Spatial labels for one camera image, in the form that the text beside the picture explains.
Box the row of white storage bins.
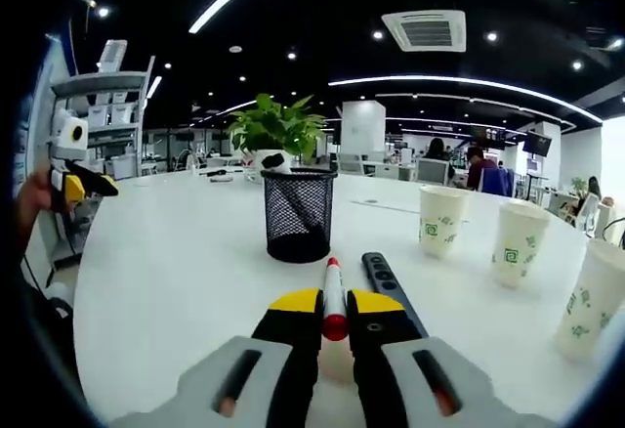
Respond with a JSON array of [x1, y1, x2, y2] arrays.
[[85, 100, 141, 178]]

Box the green potted plant white pot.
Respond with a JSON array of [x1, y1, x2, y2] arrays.
[[225, 93, 327, 183]]

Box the grey office chair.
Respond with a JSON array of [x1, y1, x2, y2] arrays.
[[417, 157, 451, 187]]

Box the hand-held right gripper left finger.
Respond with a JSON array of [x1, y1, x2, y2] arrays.
[[109, 288, 326, 428]]

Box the black mesh pen holder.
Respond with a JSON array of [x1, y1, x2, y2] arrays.
[[260, 167, 339, 264]]

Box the black remote control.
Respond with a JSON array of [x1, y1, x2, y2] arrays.
[[360, 251, 431, 341]]

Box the small hanging black monitor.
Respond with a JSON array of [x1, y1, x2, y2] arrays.
[[524, 130, 554, 153]]

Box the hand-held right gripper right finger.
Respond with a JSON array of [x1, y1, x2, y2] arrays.
[[345, 288, 553, 428]]

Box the red whiteboard marker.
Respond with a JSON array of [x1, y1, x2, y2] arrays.
[[319, 256, 351, 342]]

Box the person's left hand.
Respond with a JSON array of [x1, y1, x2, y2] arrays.
[[16, 171, 63, 235]]

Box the curved ceiling light strip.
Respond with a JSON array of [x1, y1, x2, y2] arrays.
[[327, 74, 604, 124]]

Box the ceiling air conditioner vent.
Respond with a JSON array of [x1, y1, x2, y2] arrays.
[[380, 9, 468, 53]]

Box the white ribbed appliance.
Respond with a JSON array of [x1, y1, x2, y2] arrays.
[[97, 39, 130, 74]]

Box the grey storage shelf rack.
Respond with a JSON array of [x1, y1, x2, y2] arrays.
[[46, 54, 157, 273]]

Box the white paper cup green print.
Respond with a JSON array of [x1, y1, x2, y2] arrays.
[[554, 237, 625, 364], [490, 201, 553, 290], [418, 184, 472, 260]]

